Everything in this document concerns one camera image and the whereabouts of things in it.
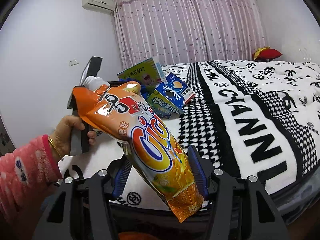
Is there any blue white small box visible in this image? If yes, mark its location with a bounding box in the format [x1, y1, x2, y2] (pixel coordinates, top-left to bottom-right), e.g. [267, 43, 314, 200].
[165, 72, 196, 105]

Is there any blue milk carton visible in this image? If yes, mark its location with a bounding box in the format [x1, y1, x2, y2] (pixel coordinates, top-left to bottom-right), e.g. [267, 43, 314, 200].
[146, 82, 184, 119]

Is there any pink fleece left sleeve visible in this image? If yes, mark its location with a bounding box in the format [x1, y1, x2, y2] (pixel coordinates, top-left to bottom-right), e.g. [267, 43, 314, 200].
[1, 135, 62, 225]

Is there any pink patterned curtain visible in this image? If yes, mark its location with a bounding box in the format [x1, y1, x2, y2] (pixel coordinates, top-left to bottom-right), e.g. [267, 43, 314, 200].
[114, 0, 266, 68]

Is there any gold bracelet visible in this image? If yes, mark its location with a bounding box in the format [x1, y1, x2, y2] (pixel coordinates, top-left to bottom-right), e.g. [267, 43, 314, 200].
[48, 135, 65, 161]

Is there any green medicine box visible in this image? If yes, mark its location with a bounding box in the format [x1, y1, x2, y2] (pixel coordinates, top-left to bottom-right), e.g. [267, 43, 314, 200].
[117, 56, 167, 94]

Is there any orange juice pouch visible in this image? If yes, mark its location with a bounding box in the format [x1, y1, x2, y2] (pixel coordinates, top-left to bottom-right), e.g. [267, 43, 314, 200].
[81, 76, 204, 222]

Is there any white air conditioner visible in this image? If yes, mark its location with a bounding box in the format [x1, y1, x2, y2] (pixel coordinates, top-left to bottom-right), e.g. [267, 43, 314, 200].
[81, 0, 116, 13]

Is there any white wall socket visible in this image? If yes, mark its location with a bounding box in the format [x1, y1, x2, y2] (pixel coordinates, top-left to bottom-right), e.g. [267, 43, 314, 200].
[69, 59, 78, 67]

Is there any red yellow pillow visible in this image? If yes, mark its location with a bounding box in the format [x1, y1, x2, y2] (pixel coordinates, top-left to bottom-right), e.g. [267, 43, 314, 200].
[252, 47, 282, 62]

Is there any left hand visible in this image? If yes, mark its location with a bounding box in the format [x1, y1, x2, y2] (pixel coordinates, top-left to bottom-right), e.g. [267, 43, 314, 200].
[48, 115, 85, 163]

